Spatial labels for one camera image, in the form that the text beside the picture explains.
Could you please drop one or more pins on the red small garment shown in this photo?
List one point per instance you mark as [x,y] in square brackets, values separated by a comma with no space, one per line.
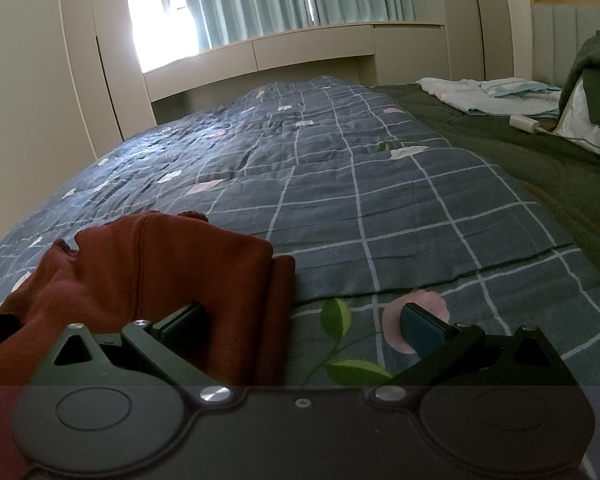
[170,265]

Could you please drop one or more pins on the blue checked floral blanket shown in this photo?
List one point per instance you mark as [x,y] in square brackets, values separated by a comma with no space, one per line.
[360,200]

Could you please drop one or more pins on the bright window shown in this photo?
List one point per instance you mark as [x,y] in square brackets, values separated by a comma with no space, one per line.
[165,15]

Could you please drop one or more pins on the white satin pillow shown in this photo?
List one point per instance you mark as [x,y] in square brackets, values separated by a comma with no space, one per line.
[577,120]

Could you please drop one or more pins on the white and light blue cloth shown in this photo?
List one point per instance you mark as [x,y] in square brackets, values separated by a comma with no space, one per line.
[485,94]

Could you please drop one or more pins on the padded wooden headboard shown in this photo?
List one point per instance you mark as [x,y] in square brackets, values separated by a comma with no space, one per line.
[560,35]

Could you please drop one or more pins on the beige window bench cabinet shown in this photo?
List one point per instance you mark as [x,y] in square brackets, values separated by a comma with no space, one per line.
[300,55]

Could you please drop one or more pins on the white charger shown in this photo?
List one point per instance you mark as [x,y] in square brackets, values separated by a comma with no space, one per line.
[525,123]

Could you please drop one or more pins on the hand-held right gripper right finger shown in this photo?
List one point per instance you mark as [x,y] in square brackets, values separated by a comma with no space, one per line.
[420,327]

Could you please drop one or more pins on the beige wardrobe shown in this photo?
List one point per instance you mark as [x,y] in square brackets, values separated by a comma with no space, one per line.
[472,25]
[100,50]

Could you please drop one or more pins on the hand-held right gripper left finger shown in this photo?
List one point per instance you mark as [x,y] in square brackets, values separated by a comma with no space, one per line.
[180,322]

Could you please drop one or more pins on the dark green folded towel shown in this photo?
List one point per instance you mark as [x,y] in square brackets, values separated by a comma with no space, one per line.
[597,75]

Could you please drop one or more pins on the dark green quilted bedspread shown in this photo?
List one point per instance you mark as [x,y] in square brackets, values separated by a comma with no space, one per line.
[540,170]

